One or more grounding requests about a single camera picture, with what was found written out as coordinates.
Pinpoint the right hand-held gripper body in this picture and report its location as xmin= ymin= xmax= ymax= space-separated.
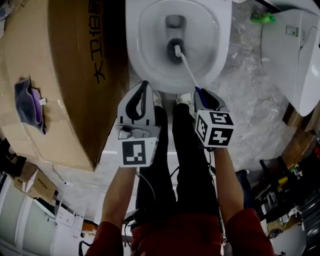
xmin=193 ymin=108 xmax=235 ymax=149

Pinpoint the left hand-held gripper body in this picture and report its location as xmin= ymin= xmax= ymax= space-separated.
xmin=116 ymin=123 xmax=161 ymax=168

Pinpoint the white and blue toilet brush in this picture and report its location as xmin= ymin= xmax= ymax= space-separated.
xmin=166 ymin=37 xmax=210 ymax=111

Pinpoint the white open-lid toilet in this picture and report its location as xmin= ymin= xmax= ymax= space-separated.
xmin=124 ymin=0 xmax=233 ymax=94

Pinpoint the person's right forearm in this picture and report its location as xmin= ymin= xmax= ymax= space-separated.
xmin=213 ymin=147 xmax=245 ymax=223

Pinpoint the person's left forearm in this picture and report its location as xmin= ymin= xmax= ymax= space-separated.
xmin=99 ymin=166 xmax=138 ymax=226

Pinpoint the white closed smart toilet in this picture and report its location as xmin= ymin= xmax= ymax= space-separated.
xmin=259 ymin=7 xmax=320 ymax=118

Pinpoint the person's right shoe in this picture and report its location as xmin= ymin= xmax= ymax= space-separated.
xmin=175 ymin=92 xmax=195 ymax=105

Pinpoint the person's left leg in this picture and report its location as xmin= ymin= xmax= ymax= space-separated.
xmin=134 ymin=105 xmax=177 ymax=216

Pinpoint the person's leg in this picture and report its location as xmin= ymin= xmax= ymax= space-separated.
xmin=134 ymin=105 xmax=177 ymax=216
xmin=234 ymin=169 xmax=255 ymax=208
xmin=172 ymin=102 xmax=222 ymax=218

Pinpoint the large cardboard box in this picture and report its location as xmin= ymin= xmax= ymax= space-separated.
xmin=0 ymin=0 xmax=131 ymax=172

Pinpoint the person's right leg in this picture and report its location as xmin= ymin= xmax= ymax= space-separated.
xmin=172 ymin=102 xmax=222 ymax=218

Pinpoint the grey waist device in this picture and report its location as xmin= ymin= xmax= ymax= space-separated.
xmin=123 ymin=208 xmax=141 ymax=228

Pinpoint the stack of wooden planks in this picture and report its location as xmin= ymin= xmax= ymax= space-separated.
xmin=282 ymin=102 xmax=320 ymax=163

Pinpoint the black metal rack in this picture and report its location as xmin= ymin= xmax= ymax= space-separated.
xmin=253 ymin=156 xmax=320 ymax=226

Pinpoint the person's red shirt torso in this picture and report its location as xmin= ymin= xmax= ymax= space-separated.
xmin=84 ymin=208 xmax=276 ymax=256

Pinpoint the grey and purple cloth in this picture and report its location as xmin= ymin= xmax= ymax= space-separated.
xmin=14 ymin=76 xmax=48 ymax=135

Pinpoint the green plastic bottle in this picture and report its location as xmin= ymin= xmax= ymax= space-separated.
xmin=250 ymin=11 xmax=276 ymax=25

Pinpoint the small cardboard box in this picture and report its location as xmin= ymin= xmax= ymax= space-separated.
xmin=13 ymin=162 xmax=58 ymax=203

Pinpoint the black stool with clothes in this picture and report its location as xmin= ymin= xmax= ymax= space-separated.
xmin=0 ymin=136 xmax=27 ymax=177

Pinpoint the black ribbed barrel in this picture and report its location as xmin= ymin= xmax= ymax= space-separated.
xmin=301 ymin=194 xmax=320 ymax=246

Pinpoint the white cabinet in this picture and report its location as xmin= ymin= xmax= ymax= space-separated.
xmin=0 ymin=174 xmax=83 ymax=256

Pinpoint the white charger with cable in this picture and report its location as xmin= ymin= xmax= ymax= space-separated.
xmin=52 ymin=164 xmax=75 ymax=187

